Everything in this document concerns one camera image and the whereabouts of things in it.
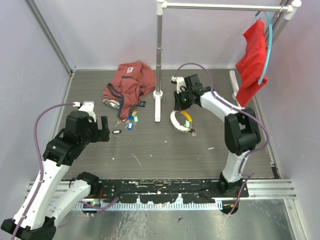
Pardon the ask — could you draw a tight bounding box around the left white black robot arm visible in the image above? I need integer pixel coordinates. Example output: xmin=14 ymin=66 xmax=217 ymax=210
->
xmin=0 ymin=101 xmax=110 ymax=240

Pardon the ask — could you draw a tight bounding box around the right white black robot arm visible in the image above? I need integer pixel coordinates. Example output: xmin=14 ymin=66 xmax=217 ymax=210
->
xmin=170 ymin=74 xmax=261 ymax=197

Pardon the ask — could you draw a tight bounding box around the black key tag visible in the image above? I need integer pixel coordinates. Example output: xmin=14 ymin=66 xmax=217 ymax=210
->
xmin=112 ymin=129 xmax=122 ymax=135

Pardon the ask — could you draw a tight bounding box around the blue key tag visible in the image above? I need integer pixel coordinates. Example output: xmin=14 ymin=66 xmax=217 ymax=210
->
xmin=125 ymin=116 xmax=134 ymax=131

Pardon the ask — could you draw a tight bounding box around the rust red t-shirt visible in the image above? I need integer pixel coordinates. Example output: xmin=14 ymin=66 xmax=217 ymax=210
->
xmin=102 ymin=61 xmax=156 ymax=119

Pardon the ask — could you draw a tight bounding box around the bright red shirt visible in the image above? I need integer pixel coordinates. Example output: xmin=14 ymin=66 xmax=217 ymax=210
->
xmin=235 ymin=20 xmax=268 ymax=107

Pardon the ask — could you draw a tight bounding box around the light blue clothes hanger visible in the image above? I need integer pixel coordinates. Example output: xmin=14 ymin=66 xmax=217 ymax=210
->
xmin=258 ymin=11 xmax=273 ymax=86

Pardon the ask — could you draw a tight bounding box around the white metal clothes rack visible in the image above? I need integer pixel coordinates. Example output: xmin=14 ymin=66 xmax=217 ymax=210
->
xmin=153 ymin=0 xmax=302 ymax=123

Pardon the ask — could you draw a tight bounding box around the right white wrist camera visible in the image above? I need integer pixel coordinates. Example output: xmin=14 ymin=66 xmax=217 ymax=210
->
xmin=171 ymin=76 xmax=187 ymax=94

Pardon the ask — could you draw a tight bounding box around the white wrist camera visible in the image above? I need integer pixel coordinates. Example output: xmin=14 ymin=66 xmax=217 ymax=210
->
xmin=72 ymin=101 xmax=97 ymax=122
xmin=171 ymin=76 xmax=187 ymax=94

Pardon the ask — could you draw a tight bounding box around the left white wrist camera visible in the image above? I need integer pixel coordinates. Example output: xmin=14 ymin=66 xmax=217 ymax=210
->
xmin=72 ymin=101 xmax=97 ymax=122

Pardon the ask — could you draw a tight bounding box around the grey slotted cable duct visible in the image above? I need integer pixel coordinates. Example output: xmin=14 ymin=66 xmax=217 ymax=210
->
xmin=74 ymin=199 xmax=223 ymax=211

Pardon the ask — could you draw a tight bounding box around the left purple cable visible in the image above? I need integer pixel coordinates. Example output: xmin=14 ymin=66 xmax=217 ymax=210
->
xmin=9 ymin=102 xmax=76 ymax=240

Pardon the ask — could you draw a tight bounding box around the black mounting base plate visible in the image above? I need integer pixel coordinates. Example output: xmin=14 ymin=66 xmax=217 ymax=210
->
xmin=85 ymin=178 xmax=249 ymax=204

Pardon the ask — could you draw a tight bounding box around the aluminium frame post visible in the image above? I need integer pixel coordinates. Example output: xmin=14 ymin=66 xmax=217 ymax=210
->
xmin=24 ymin=0 xmax=74 ymax=75

